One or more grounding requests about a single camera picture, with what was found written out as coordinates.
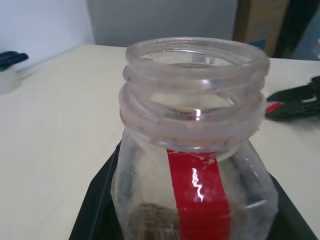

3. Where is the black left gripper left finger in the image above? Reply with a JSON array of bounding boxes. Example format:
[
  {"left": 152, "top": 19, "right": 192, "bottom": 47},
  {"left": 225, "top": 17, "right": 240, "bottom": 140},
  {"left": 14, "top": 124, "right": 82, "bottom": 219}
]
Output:
[{"left": 68, "top": 140, "right": 123, "bottom": 240}]

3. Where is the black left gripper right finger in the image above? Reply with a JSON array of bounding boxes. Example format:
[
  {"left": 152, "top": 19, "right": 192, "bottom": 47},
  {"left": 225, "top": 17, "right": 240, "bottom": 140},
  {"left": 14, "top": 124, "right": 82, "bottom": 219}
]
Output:
[{"left": 268, "top": 171, "right": 320, "bottom": 240}]

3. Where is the clear bottle with red tape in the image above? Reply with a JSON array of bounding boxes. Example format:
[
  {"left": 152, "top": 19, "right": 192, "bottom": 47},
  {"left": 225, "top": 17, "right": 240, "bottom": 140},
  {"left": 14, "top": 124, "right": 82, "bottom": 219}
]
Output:
[{"left": 109, "top": 36, "right": 280, "bottom": 240}]

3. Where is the grey partition panel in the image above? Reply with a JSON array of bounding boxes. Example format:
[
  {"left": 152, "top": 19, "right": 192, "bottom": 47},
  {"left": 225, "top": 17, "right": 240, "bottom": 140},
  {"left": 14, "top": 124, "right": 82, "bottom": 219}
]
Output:
[{"left": 84, "top": 0, "right": 237, "bottom": 48}]

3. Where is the dark black equipment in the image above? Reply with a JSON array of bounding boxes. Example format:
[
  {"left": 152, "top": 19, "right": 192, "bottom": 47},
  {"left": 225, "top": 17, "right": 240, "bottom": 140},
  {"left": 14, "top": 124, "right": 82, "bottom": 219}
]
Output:
[{"left": 271, "top": 0, "right": 320, "bottom": 61}]

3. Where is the brown cardboard box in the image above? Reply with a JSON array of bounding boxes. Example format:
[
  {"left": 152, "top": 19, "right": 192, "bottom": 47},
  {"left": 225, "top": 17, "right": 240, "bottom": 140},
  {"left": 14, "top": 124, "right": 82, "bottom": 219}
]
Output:
[{"left": 232, "top": 0, "right": 289, "bottom": 55}]

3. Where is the black cable bundle red tag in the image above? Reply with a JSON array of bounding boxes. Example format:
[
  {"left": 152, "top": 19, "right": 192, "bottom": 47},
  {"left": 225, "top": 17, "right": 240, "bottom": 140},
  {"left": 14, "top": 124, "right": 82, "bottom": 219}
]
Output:
[{"left": 264, "top": 74, "right": 320, "bottom": 123}]

